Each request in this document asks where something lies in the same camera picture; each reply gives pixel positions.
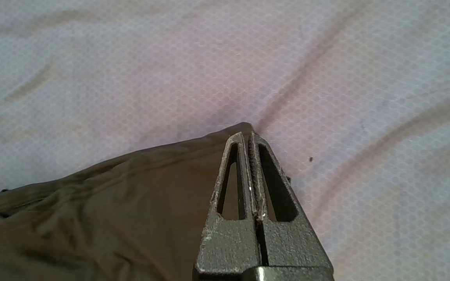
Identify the black t-shirt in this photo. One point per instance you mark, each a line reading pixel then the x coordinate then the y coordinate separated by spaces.
pixel 111 214

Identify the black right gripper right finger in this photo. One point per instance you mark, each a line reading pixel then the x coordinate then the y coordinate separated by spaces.
pixel 291 246

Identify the blue bed sheet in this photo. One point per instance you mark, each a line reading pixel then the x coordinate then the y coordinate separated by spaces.
pixel 326 78

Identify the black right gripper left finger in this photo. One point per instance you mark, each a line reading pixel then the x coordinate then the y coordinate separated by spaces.
pixel 229 246

